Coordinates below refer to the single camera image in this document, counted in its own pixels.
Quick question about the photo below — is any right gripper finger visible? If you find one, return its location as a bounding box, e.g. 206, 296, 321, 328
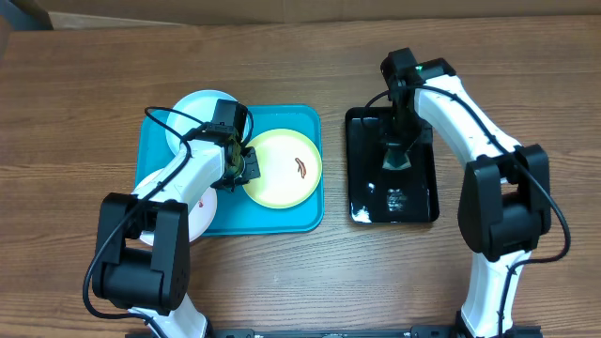
382, 142, 399, 169
404, 137, 424, 164

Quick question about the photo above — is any green sponge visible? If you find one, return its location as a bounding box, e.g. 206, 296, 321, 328
382, 146, 411, 171

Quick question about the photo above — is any black plastic tray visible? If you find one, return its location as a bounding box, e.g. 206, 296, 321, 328
345, 107, 439, 223

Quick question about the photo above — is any yellow-green plate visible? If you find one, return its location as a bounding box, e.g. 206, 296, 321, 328
243, 129, 322, 209

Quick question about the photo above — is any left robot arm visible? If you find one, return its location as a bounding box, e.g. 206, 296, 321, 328
83, 136, 259, 337

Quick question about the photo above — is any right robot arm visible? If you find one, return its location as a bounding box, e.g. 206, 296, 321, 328
380, 50, 550, 337

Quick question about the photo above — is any teal plastic tray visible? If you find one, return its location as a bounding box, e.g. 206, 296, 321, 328
134, 105, 325, 237

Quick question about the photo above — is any white plate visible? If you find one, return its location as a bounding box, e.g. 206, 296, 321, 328
135, 169, 217, 246

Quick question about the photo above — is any light blue plate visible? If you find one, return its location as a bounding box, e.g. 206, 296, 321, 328
165, 89, 250, 155

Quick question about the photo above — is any cardboard sheet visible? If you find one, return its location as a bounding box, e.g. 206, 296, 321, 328
34, 0, 600, 25

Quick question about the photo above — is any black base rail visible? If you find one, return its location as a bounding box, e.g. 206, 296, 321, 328
124, 322, 545, 338

